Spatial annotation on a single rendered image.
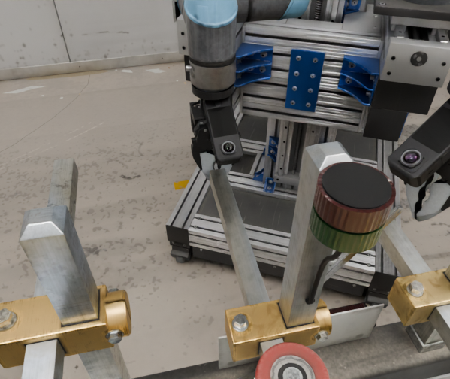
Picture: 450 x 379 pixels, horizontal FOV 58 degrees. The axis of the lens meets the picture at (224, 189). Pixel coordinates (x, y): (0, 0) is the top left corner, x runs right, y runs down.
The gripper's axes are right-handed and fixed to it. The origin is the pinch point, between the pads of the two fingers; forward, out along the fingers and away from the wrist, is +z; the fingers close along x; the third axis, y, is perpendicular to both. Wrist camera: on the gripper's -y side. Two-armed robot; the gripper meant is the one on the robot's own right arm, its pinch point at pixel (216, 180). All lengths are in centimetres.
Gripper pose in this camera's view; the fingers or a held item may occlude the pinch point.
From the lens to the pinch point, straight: 79.4
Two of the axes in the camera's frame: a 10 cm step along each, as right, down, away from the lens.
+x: -9.8, 1.4, -1.6
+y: -2.1, -6.6, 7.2
